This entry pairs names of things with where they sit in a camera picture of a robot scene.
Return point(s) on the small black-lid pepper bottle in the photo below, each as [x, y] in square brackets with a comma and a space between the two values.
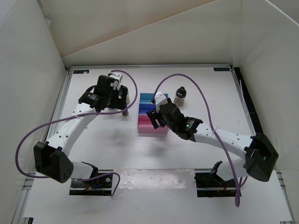
[125, 113]

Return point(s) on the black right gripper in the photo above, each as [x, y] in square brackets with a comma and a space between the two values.
[154, 115]

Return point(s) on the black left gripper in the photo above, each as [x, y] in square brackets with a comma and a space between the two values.
[116, 104]

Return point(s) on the black-cap spice jar right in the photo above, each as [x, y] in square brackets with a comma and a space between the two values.
[180, 96]

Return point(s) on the black-cap spice jar left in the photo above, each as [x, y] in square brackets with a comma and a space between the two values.
[127, 98]

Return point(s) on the black-cap spice jar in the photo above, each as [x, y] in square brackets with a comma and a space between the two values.
[127, 98]
[180, 96]

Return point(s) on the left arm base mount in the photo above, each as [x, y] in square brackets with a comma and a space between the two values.
[98, 187]

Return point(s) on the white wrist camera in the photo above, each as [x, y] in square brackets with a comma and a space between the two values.
[160, 99]
[117, 78]

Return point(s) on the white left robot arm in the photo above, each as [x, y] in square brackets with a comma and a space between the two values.
[51, 157]

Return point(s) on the dark blue organizer box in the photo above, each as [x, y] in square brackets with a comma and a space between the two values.
[144, 108]

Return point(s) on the light blue organizer box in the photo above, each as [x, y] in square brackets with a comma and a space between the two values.
[148, 98]

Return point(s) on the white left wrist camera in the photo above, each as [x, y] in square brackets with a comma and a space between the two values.
[117, 78]

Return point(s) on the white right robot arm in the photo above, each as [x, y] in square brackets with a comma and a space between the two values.
[257, 155]

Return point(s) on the silver-lid shaker bottle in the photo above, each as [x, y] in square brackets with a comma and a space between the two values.
[113, 109]

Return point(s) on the pink organizer box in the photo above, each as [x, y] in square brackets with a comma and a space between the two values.
[144, 125]

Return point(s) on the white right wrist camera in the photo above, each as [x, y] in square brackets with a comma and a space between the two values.
[160, 99]

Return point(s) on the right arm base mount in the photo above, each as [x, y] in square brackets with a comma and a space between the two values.
[209, 186]

